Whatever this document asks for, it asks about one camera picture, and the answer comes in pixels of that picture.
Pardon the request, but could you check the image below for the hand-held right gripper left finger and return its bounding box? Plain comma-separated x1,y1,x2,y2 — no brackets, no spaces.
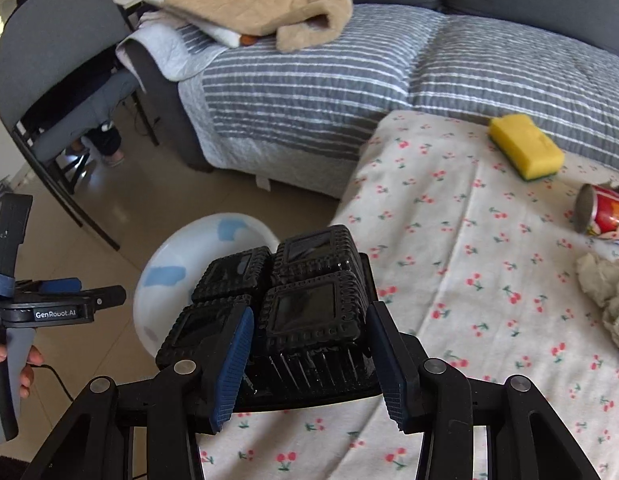
20,305,255,480

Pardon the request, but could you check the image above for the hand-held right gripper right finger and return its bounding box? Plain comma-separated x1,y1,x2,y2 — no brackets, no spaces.
365,301,603,480

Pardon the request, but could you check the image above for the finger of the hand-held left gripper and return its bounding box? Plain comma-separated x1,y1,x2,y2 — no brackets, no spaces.
14,277,83,296
4,285,128,329

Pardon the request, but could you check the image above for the black plastic tray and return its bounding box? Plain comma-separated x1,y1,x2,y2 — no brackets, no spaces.
156,225,383,408

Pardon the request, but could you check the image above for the white plastic basin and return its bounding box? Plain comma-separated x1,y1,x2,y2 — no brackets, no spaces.
134,212,280,361

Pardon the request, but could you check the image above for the white tissue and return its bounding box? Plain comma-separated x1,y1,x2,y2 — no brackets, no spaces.
575,252,619,356

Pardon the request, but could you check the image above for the yellow sponge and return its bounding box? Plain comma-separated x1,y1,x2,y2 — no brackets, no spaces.
488,114,565,181

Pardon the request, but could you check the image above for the person's left hand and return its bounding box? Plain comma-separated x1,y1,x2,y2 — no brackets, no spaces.
0,340,44,400

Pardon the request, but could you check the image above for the white quilted blanket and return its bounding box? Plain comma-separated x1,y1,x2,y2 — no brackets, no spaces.
114,0,240,83

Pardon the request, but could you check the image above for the grey striped quilt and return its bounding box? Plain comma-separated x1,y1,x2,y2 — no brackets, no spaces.
177,2,619,198

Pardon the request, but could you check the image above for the black cable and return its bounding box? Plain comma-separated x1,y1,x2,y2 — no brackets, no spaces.
32,364,78,403

